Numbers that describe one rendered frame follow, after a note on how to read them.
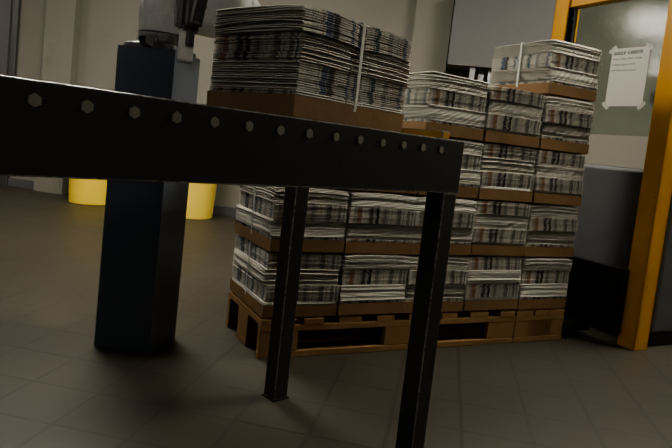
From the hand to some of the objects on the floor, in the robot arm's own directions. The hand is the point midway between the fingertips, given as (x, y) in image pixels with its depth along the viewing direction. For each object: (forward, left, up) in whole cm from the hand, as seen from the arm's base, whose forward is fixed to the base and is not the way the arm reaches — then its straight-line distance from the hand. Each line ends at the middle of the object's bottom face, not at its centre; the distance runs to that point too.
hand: (186, 45), depth 132 cm
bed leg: (+57, +19, -93) cm, 111 cm away
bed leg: (+16, +47, -93) cm, 106 cm away
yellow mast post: (+109, +221, -93) cm, 263 cm away
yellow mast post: (+149, +168, -93) cm, 243 cm away
